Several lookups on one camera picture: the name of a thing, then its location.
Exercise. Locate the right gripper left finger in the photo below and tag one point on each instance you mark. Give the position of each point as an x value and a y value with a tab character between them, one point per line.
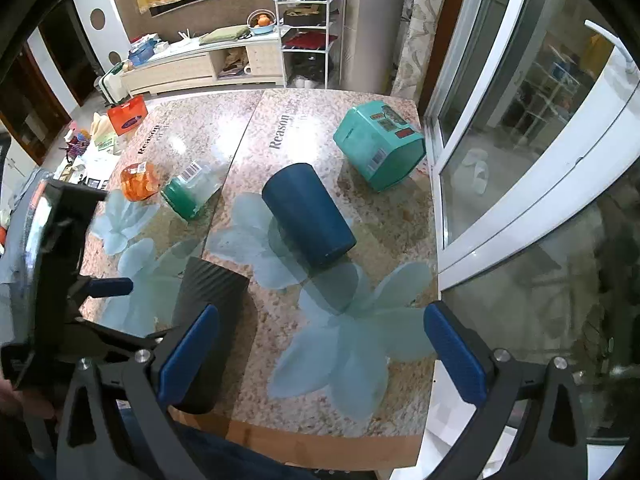
93	442

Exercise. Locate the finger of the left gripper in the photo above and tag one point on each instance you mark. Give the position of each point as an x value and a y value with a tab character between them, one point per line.
109	287

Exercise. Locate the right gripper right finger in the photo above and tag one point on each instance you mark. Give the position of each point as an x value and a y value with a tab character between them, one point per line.
550	442

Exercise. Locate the black carbon-pattern tumbler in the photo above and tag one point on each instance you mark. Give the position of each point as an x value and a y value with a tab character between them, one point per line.
209	304

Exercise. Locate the blue cup yellow inside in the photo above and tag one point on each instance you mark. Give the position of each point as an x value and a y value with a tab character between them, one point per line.
304	208

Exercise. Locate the orange snack jar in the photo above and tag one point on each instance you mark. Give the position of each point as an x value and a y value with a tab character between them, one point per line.
139	181

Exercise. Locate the green lid clear jar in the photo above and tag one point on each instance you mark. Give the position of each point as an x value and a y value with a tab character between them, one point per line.
189	191

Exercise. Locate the orange shopping bag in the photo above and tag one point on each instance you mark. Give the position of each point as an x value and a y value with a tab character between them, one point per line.
128	115

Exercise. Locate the teal box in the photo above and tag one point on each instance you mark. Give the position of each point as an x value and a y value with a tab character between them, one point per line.
380	144

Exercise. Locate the cream TV cabinet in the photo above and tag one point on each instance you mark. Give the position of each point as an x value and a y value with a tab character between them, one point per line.
188	64

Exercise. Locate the green cushion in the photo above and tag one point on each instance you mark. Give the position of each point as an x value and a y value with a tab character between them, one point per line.
223	34

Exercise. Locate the fruit bowl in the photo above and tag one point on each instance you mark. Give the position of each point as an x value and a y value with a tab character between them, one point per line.
261	22

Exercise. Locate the white metal shelf rack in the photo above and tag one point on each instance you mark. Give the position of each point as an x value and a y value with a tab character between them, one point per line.
310	42

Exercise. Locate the patterned curtain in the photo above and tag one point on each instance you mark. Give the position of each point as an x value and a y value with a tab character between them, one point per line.
417	49

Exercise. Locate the grey cylindrical air conditioner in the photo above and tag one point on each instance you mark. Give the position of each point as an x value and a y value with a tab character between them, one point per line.
371	30

